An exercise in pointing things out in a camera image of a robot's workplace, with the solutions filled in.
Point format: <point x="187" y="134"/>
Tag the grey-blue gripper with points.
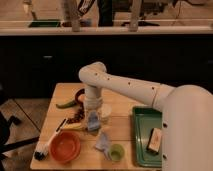
<point x="93" y="121"/>

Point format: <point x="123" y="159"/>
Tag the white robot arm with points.
<point x="187" y="115"/>

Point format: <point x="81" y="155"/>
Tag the clear plastic cup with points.
<point x="105" y="112"/>

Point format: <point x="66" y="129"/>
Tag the green plastic cup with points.
<point x="116" y="152"/>

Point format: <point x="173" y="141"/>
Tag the red berry cluster toy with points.
<point x="77" y="117"/>

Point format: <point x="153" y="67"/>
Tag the yellow banana toy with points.
<point x="73" y="126"/>

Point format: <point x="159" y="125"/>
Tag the crumpled blue-grey cloth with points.
<point x="103" y="144"/>

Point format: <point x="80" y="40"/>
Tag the green chili pepper toy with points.
<point x="71" y="103"/>

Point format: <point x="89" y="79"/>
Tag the orange plastic bowl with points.
<point x="65" y="147"/>

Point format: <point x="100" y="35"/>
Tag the green plastic tray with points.
<point x="144" y="119"/>

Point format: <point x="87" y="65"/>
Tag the black office chair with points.
<point x="5" y="134"/>

